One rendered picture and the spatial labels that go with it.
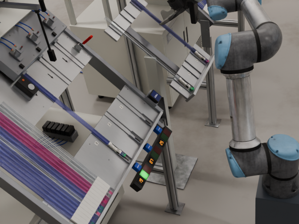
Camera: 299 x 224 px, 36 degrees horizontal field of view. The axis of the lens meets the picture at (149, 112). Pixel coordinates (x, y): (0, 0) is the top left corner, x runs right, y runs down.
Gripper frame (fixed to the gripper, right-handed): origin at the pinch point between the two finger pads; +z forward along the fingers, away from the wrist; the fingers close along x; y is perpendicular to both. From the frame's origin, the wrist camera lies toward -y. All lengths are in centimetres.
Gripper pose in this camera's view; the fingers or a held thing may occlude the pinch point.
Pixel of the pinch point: (166, 18)
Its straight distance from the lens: 219.3
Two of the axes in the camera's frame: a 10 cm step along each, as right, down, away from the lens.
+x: -4.0, 6.4, -6.6
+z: -6.8, 2.9, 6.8
